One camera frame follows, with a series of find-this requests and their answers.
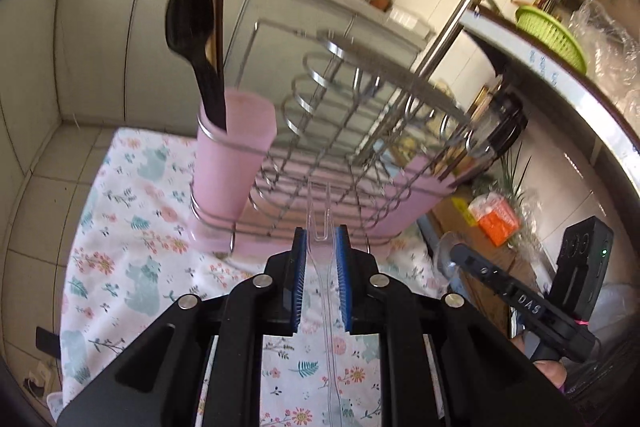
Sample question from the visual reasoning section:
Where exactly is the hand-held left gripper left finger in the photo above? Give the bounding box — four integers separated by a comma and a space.
57, 227, 307, 427

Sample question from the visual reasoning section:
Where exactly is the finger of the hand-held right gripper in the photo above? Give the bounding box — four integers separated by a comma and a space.
450, 243, 548, 310

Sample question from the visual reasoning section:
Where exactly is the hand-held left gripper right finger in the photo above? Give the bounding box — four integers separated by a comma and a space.
336, 225, 583, 427

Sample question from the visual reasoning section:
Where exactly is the clear plastic fork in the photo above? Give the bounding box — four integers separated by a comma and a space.
306, 177, 351, 427

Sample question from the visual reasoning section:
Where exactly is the clear plastic spoon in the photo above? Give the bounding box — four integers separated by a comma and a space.
434, 231, 468, 280

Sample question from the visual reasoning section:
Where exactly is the pink utensil cup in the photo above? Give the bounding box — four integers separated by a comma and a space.
192, 88, 277, 253

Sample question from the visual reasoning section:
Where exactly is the black plastic spoon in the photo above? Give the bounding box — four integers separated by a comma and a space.
165, 0, 228, 130

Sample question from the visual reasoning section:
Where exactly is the person's right hand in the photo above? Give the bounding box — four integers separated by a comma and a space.
510, 334, 568, 390

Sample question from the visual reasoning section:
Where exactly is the cardboard box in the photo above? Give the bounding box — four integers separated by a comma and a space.
430, 194, 556, 338

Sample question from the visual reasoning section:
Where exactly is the orange packet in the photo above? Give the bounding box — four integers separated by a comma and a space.
470, 193, 526, 248

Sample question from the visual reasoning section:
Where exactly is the green leafy plant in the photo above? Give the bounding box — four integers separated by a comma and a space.
492, 142, 532, 208

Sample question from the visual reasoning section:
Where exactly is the pink drip tray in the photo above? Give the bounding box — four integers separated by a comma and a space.
187, 152, 458, 258

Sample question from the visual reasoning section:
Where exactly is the dark container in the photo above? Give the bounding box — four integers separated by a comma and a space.
465, 92, 528, 172

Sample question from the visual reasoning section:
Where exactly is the floral bear print cloth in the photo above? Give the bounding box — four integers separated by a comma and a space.
59, 127, 451, 427

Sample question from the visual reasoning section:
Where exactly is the steel shelf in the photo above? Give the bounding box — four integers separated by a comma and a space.
457, 0, 640, 208

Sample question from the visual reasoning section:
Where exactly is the clear plastic bag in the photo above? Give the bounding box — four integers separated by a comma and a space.
570, 0, 640, 118

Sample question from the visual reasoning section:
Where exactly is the green plastic basket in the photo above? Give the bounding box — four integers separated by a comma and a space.
515, 4, 588, 75

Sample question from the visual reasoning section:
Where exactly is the white kitchen cabinet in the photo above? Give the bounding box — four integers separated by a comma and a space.
0, 0, 436, 132

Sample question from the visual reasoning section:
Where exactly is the metal wire dish rack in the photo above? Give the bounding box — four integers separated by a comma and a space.
189, 19, 501, 253

